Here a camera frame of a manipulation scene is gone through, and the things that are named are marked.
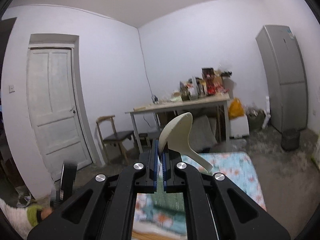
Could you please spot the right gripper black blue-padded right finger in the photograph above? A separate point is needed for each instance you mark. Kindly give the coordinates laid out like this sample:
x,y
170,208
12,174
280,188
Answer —
x,y
216,209

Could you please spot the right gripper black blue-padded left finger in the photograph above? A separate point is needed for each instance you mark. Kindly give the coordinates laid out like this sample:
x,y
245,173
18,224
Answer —
x,y
103,208

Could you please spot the white fluffy sleeve forearm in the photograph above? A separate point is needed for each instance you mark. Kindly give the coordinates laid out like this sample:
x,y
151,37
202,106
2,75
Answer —
x,y
22,219

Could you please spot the person's left hand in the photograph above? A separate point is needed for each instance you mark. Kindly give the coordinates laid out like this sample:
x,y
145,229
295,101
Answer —
x,y
43,213

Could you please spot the green plastic utensil basket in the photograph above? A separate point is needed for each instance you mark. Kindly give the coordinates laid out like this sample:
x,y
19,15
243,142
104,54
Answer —
x,y
168,201

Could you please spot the floral blue tablecloth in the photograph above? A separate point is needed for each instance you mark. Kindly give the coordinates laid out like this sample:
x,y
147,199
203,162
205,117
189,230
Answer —
x,y
151,222

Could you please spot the wooden chair black seat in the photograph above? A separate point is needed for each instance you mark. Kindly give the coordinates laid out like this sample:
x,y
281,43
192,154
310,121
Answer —
x,y
117,138

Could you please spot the white panelled door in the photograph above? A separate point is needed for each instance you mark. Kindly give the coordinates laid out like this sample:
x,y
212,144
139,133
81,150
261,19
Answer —
x,y
52,109

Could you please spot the grey sack under table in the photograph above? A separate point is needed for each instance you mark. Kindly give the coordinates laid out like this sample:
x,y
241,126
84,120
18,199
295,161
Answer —
x,y
201,136

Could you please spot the white box under table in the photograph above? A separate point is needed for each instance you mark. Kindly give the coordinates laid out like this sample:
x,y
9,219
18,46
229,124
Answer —
x,y
239,127

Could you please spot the dark rice cooker pot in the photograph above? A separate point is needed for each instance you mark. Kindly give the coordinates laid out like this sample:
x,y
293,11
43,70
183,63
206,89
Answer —
x,y
290,139

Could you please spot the yellow plastic bag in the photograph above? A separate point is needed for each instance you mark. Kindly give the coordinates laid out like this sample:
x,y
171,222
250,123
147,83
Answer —
x,y
235,109

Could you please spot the red soda bottle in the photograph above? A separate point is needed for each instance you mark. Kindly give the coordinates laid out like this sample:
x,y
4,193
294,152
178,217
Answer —
x,y
210,84

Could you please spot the silver tall refrigerator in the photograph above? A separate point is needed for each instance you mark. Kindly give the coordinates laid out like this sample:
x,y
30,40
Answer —
x,y
286,78

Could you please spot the wall light switch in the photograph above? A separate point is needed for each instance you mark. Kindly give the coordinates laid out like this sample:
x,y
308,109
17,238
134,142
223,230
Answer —
x,y
11,88

